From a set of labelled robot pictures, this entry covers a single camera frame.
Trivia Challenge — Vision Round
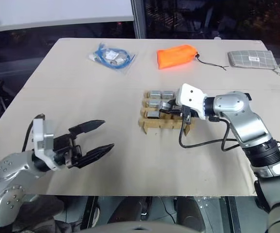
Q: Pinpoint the orange drawstring pouch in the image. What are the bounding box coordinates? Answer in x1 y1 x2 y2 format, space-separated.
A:
157 44 198 71

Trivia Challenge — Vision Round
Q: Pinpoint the black pouch drawstring cord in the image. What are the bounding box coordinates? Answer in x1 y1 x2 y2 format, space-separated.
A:
194 52 230 72

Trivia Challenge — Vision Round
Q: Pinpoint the grey upright post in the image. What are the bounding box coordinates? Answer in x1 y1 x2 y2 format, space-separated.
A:
131 0 148 40

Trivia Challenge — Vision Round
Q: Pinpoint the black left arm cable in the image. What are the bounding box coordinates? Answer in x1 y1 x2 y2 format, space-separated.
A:
21 118 35 152

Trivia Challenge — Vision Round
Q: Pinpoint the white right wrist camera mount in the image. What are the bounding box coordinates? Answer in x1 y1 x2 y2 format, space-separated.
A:
175 83 209 121

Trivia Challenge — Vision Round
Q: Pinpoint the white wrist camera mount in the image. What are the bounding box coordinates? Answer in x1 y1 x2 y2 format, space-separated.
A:
31 114 58 172
175 83 209 121

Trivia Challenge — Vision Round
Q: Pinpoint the black cloth under table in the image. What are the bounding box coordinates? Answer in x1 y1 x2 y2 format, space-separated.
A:
12 194 66 233

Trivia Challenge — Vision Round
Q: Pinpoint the wooden battery holder rack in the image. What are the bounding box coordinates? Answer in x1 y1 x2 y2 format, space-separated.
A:
138 90 192 135

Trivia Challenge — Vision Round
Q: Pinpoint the white board panel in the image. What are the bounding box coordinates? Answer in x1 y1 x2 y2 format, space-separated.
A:
0 0 134 34

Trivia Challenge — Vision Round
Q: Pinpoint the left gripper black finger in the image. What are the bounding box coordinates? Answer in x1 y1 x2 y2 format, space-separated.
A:
68 119 106 137
81 143 115 168

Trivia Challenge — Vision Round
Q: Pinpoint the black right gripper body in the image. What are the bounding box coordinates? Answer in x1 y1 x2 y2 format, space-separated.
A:
170 98 194 125

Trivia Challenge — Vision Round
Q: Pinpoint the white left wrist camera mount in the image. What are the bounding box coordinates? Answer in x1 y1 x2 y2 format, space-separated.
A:
31 114 58 172

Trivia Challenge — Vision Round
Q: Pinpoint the plastic bag of blue cables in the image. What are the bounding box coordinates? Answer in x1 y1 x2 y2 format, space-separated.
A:
88 43 136 74

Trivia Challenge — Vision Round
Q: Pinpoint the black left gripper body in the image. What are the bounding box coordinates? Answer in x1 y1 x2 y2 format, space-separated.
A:
53 132 83 169

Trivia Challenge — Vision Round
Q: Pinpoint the grey checked fabric pouch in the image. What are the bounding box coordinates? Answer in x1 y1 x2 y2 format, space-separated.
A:
227 50 280 78

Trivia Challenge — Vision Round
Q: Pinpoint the dark rounded shape under table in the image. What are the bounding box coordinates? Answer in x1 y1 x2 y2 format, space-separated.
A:
176 196 229 226
115 196 160 222

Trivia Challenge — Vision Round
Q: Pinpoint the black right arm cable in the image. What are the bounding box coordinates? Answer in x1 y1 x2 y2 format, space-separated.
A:
178 116 240 152

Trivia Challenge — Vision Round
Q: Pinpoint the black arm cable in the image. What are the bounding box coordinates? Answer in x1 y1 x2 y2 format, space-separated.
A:
21 118 35 152
178 116 240 152

